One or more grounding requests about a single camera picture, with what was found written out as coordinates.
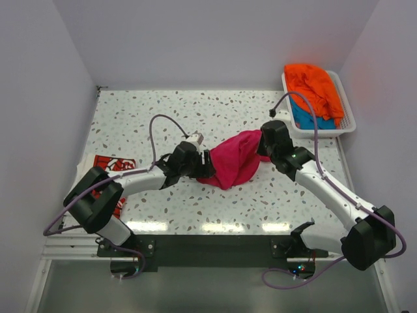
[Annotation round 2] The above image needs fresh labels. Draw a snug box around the magenta t shirt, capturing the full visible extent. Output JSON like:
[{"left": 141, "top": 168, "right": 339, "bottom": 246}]
[{"left": 197, "top": 130, "right": 270, "bottom": 190}]

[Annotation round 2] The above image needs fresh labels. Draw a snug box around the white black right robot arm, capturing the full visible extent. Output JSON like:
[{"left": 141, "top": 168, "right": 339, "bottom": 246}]
[{"left": 257, "top": 120, "right": 398, "bottom": 271}]

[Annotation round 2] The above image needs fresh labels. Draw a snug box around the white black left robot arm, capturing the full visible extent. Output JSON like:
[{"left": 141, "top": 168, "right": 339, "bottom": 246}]
[{"left": 63, "top": 142, "right": 216, "bottom": 256}]

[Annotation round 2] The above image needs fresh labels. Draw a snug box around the blue t shirt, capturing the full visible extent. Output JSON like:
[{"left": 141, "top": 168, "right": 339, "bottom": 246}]
[{"left": 290, "top": 97, "right": 336, "bottom": 130}]

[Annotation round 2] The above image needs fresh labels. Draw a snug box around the orange t shirt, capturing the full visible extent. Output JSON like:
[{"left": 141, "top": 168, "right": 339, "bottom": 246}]
[{"left": 284, "top": 63, "right": 344, "bottom": 128}]

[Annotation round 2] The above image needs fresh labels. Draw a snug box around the folded white red t shirt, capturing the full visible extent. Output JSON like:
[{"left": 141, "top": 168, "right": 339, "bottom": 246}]
[{"left": 63, "top": 154, "right": 137, "bottom": 226}]

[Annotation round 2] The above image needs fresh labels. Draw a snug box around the white plastic basket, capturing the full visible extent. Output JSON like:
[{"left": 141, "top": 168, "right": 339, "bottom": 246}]
[{"left": 277, "top": 70, "right": 356, "bottom": 139}]

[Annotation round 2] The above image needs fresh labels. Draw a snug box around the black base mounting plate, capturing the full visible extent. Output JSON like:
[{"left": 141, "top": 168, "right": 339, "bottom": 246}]
[{"left": 96, "top": 235, "right": 328, "bottom": 278}]

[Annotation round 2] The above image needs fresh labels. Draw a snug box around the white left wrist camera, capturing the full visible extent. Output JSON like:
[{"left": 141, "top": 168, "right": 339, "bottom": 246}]
[{"left": 186, "top": 132, "right": 204, "bottom": 148}]

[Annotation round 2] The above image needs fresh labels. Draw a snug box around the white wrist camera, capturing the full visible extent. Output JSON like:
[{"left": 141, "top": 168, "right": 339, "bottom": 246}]
[
  {"left": 269, "top": 109, "right": 291, "bottom": 123},
  {"left": 186, "top": 132, "right": 204, "bottom": 148}
]

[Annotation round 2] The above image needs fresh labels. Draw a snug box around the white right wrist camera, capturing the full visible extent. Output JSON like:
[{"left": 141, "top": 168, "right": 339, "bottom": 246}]
[{"left": 269, "top": 109, "right": 291, "bottom": 123}]

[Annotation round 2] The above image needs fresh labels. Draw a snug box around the aluminium rail frame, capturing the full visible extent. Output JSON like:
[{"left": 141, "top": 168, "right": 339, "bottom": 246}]
[{"left": 27, "top": 233, "right": 397, "bottom": 312}]

